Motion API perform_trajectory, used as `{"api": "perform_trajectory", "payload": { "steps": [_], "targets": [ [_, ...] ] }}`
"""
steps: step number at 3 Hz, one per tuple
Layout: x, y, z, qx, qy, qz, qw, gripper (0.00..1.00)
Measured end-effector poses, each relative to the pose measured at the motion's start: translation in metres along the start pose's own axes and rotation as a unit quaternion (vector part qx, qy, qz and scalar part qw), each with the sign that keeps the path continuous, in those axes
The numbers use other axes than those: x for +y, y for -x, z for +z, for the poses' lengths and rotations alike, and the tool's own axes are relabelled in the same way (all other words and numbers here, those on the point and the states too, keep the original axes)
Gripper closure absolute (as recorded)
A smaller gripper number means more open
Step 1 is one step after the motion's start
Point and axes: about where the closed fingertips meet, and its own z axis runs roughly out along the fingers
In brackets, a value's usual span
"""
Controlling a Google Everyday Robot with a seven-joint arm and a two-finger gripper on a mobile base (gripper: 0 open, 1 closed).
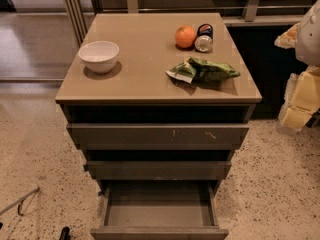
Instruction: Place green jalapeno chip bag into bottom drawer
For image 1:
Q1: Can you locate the green jalapeno chip bag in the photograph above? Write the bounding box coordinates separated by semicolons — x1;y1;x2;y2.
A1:
166;57;240;83

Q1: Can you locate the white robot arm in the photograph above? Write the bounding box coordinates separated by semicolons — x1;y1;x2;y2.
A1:
274;0;320;134

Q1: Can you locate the tan drawer cabinet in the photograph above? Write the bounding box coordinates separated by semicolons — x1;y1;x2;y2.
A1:
54;12;263;240

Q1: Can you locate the open bottom grey drawer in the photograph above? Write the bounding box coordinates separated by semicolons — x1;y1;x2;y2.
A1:
91;181;228;240

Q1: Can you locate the middle grey drawer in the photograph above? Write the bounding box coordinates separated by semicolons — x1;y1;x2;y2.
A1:
84;161;231;180

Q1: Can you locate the top grey drawer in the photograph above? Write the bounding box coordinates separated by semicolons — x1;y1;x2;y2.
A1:
67;123;249;150

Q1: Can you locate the dark soda can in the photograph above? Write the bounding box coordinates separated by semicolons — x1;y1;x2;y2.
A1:
194;24;213;52

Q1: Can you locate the orange fruit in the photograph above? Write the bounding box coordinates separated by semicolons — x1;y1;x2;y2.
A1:
175;25;197;48

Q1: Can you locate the white ceramic bowl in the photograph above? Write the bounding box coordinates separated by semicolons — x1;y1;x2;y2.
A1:
78;41;120;74

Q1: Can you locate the black object on floor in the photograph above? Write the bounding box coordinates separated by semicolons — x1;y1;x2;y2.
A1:
59;227;71;240

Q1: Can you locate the metal rod on floor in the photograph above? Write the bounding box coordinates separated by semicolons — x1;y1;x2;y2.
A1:
0;186;40;216

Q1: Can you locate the metal railing frame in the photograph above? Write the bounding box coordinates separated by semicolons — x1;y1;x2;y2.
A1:
64;0;317;42

